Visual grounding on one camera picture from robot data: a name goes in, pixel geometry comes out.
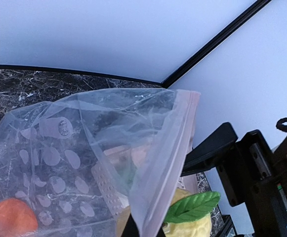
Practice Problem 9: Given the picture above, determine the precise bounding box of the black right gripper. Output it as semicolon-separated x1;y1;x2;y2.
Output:
181;122;287;237

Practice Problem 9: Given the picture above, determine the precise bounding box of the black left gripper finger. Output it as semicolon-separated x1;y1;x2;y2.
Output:
123;215;164;237

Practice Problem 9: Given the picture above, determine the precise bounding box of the pink plastic basket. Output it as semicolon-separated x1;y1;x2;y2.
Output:
91;144;198;218

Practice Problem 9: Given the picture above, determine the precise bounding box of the yellow lemon toy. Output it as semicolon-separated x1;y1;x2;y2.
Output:
162;189;213;237

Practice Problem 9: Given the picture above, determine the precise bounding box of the clear zip top bag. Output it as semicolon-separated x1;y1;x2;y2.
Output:
0;88;200;237

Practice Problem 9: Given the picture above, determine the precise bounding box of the orange tangerine toy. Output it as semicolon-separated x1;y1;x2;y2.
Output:
0;198;38;237

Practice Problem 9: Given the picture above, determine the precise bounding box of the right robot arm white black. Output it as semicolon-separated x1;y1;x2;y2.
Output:
182;118;287;237

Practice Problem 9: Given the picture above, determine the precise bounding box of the green leaf toy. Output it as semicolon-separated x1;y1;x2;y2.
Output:
164;191;221;224

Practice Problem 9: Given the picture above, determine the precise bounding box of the right black frame post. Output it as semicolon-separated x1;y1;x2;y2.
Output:
161;0;271;88

